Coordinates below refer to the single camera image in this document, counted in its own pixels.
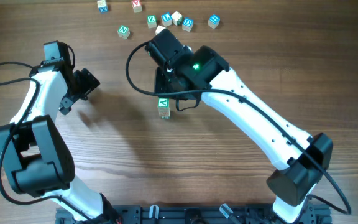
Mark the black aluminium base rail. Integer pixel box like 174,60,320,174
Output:
55,202,333,224

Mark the green N wooden block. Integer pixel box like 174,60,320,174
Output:
117,25,131,39

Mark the blue L wooden block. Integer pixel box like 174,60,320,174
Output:
161,12,173,27

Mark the blue X wooden block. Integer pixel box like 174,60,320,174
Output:
97,0,109,14

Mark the red V wooden block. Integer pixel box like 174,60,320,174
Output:
131,0,142,13

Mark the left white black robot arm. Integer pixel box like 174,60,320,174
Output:
0,41,122,223

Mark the green W wooden block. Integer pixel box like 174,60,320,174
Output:
158,107,170,114

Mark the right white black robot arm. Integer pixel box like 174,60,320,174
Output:
145,29,333,223

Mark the red 6 wooden block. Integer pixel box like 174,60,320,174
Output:
159,113,170,117

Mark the blue arrows wooden block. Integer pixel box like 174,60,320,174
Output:
208,14,220,29

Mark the green Z wooden block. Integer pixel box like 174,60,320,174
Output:
147,15,157,29

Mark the white green-sided wooden block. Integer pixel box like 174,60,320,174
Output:
157,98,169,108

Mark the white blue-sided wooden block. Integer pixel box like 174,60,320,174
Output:
155,26,166,35

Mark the plain top wooden block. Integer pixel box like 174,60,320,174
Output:
172,11,183,26

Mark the blue D wooden block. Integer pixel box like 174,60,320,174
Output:
182,17,193,32

